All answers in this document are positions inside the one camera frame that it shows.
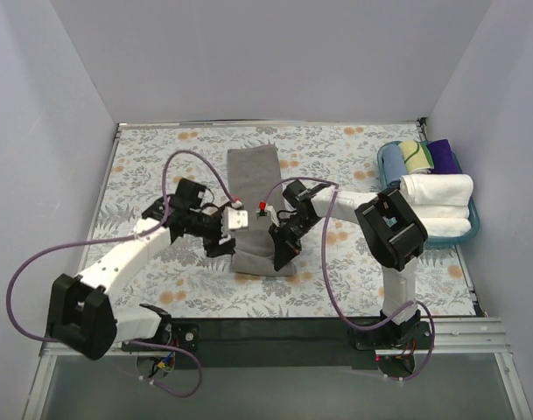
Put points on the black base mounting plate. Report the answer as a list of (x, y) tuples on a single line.
[(288, 342)]

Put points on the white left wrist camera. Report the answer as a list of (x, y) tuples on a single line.
[(234, 220)]

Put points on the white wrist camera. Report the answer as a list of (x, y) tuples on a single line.
[(267, 210), (234, 220)]

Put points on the blue rolled towel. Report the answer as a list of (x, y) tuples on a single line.
[(393, 164)]

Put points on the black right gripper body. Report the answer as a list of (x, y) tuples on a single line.
[(286, 234)]

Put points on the grey terry towel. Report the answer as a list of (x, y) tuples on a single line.
[(252, 173)]

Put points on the floral patterned table mat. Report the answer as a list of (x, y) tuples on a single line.
[(184, 282)]

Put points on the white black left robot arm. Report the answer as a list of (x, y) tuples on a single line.
[(82, 310)]

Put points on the aluminium frame rail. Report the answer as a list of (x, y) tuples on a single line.
[(471, 335)]

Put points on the yellow green rolled towel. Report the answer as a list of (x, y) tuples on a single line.
[(417, 158)]

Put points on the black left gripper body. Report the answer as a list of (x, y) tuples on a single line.
[(218, 236)]

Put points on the purple rolled towel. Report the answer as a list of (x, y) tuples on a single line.
[(443, 159)]

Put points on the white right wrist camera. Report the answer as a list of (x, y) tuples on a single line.
[(267, 210)]

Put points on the white folded towel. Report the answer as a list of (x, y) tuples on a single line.
[(441, 202)]

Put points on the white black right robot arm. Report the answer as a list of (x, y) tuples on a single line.
[(395, 237)]

